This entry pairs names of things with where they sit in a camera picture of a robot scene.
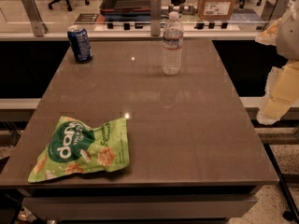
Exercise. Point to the blue pepsi can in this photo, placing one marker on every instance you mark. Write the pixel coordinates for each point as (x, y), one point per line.
(80, 43)

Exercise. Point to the middle metal railing post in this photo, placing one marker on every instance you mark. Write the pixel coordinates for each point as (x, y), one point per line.
(155, 17)

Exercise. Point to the green rice chip bag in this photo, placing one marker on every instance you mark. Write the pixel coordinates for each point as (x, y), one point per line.
(76, 148)

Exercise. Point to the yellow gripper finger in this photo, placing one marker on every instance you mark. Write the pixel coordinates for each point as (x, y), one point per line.
(269, 36)
(281, 92)

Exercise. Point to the dark tray cart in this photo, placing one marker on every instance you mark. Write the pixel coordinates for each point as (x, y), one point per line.
(125, 7)

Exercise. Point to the right metal railing post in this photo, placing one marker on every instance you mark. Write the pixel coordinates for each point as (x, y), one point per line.
(273, 10)

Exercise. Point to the brown cardboard box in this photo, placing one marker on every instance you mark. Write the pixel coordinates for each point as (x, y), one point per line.
(215, 9)

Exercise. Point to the left metal railing post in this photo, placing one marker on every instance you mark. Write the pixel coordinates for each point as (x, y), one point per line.
(38, 26)

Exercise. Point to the clear plastic water bottle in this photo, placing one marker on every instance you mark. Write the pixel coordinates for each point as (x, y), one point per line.
(172, 44)

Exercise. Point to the metal railing post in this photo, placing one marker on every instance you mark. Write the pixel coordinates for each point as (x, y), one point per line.
(273, 10)
(38, 26)
(155, 17)

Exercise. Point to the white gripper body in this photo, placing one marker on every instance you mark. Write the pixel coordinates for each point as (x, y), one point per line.
(289, 36)

